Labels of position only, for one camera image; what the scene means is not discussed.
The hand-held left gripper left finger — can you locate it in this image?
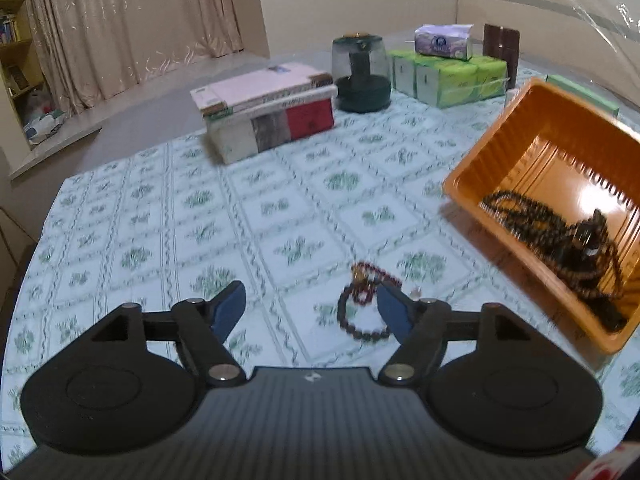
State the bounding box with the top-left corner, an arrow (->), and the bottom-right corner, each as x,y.
90,280 -> 248,388

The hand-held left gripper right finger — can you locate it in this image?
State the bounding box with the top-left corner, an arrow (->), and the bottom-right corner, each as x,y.
376,280 -> 533,388

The dark brown bead bracelet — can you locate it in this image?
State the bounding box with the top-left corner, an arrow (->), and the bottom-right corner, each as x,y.
337,284 -> 394,344

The red bead bracelet gold charm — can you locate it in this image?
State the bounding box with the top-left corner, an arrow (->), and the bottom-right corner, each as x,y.
351,260 -> 402,307

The dark bead necklace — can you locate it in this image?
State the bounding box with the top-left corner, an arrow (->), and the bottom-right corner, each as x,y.
481,189 -> 601,262

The reddish-brown long bead necklace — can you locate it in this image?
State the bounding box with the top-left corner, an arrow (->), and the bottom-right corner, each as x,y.
550,240 -> 629,334

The orange plastic tray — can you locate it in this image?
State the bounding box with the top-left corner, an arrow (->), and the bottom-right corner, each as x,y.
442,77 -> 640,356

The thick white grey red book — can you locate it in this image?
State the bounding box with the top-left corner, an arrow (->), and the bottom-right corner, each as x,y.
202,85 -> 339,165

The pink cover book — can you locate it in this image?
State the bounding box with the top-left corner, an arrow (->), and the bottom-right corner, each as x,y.
190,62 -> 322,111

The green tissue multipack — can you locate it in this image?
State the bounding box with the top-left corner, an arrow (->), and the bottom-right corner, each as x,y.
389,49 -> 512,109

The dark glass jar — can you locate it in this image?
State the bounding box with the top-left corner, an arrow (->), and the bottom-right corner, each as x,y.
331,32 -> 394,114

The plastic bags pile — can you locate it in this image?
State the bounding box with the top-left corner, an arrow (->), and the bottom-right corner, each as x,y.
22,89 -> 67,147

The purple tissue pack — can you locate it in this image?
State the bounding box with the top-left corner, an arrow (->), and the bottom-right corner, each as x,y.
413,23 -> 475,62

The brown box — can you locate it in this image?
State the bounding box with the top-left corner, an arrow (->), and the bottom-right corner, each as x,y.
482,23 -> 521,89

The light green flat box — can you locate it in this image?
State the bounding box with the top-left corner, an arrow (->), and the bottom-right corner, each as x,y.
545,74 -> 621,117

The beige curtain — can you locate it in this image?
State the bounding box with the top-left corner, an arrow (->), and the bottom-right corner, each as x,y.
22,0 -> 247,117

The wooden bookshelf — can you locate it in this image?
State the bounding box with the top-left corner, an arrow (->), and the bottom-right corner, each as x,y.
0,0 -> 67,152

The white plastic-wrapped board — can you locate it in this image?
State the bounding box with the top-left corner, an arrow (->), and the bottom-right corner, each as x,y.
457,0 -> 640,78

